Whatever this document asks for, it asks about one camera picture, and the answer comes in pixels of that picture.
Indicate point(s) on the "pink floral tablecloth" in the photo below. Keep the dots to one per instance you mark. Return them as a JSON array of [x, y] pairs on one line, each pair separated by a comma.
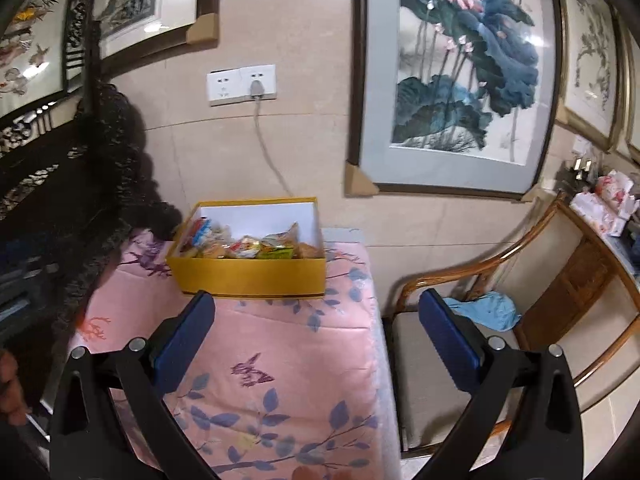
[[280, 340]]

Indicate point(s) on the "light blue cloth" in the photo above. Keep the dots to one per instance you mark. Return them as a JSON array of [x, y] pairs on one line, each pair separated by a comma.
[[487, 312]]

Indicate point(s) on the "black lace cloth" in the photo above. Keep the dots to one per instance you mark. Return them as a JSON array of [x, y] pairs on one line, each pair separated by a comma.
[[120, 160]]

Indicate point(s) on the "person's left hand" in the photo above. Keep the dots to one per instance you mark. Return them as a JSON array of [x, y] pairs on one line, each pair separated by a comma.
[[11, 390]]

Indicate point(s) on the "wooden round-backed chair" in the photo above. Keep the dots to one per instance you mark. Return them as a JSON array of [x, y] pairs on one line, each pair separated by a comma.
[[430, 360]]

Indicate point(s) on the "cardboard frame corner protector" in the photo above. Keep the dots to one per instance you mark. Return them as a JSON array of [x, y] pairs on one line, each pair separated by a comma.
[[357, 182], [202, 30], [532, 194]]

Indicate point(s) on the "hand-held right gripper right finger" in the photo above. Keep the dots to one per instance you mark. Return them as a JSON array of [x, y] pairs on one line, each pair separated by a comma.
[[447, 345]]

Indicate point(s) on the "gold framed branch painting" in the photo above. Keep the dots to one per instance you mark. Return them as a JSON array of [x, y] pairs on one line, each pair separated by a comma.
[[590, 60]]

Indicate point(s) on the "floral printed packet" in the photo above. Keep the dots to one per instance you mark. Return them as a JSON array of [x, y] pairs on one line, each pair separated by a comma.
[[605, 200]]

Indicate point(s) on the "framed landscape painting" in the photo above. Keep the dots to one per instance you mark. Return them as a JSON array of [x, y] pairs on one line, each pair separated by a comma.
[[135, 5]]

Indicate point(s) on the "yellow cardboard box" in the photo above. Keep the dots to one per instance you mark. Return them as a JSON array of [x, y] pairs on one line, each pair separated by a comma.
[[250, 275]]

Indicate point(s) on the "framed lotus painting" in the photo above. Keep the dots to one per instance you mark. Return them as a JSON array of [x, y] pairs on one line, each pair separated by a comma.
[[450, 60]]

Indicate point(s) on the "fish painting in carved frame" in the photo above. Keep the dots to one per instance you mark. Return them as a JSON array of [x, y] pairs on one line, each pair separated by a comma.
[[30, 50]]

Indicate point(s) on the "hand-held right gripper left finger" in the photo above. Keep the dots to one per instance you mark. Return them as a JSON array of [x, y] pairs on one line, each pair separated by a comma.
[[182, 345]]

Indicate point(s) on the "pile of snack packets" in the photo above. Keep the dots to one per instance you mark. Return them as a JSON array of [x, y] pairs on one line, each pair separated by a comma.
[[250, 247]]

